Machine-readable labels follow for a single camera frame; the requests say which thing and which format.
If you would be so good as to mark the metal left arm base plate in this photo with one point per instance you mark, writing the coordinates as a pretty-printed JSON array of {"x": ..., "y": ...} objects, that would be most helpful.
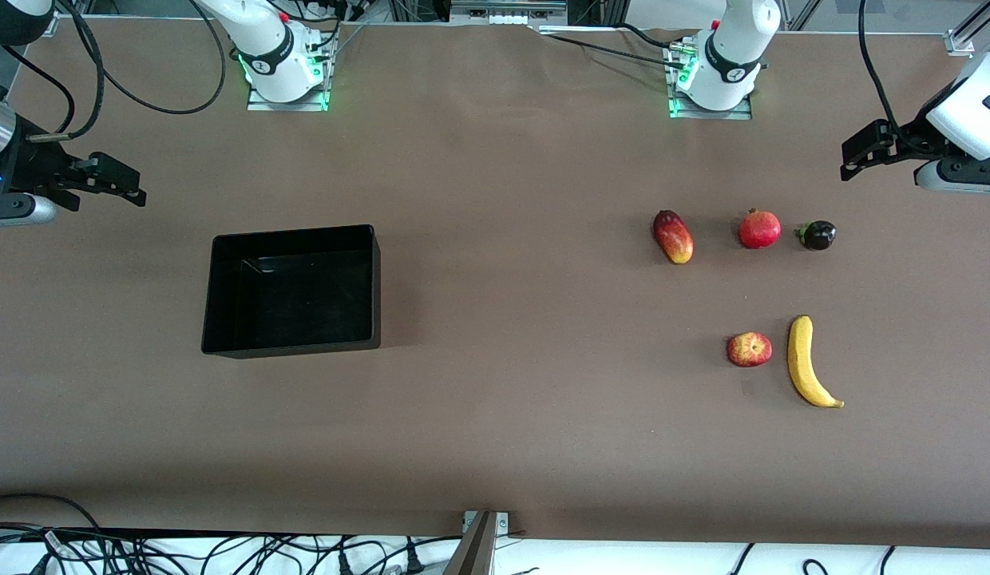
[{"x": 710, "y": 113}]

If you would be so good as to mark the red pomegranate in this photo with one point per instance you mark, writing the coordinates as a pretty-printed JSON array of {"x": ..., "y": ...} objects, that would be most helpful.
[{"x": 759, "y": 229}]

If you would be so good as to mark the dark purple eggplant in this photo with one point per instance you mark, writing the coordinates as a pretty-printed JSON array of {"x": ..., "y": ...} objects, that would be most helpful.
[{"x": 819, "y": 235}]

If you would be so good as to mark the red yellow apple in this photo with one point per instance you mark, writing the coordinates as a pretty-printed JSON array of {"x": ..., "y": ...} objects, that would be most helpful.
[{"x": 749, "y": 350}]

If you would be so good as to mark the red yellow mango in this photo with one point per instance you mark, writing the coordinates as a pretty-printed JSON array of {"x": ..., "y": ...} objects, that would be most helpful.
[{"x": 673, "y": 237}]

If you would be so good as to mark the black plastic box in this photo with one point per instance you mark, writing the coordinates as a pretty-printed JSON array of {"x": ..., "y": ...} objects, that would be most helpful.
[{"x": 291, "y": 291}]

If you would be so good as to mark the grey metal mount bracket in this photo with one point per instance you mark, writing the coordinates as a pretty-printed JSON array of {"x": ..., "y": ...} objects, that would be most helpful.
[{"x": 481, "y": 547}]

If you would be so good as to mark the table cover sheet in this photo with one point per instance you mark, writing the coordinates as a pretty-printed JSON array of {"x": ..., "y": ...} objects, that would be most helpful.
[{"x": 495, "y": 415}]

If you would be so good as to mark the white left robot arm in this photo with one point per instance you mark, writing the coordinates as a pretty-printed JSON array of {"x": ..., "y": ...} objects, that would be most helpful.
[{"x": 734, "y": 48}]

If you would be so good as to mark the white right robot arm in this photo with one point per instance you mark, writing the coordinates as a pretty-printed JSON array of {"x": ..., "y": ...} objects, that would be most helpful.
[{"x": 263, "y": 40}]

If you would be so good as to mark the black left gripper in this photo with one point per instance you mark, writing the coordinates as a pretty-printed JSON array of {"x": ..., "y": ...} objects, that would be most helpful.
[{"x": 912, "y": 141}]

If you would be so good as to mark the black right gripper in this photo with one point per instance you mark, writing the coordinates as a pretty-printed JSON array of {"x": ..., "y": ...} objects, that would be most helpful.
[{"x": 30, "y": 166}]

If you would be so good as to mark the aluminium frame profile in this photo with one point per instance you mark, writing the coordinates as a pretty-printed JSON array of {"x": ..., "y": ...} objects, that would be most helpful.
[
  {"x": 974, "y": 28},
  {"x": 52, "y": 25}
]

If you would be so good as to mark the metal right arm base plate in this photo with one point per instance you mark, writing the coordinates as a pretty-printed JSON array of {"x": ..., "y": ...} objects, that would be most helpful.
[{"x": 287, "y": 105}]

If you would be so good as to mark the yellow banana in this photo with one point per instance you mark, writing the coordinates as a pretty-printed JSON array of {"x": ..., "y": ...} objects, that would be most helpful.
[{"x": 800, "y": 359}]

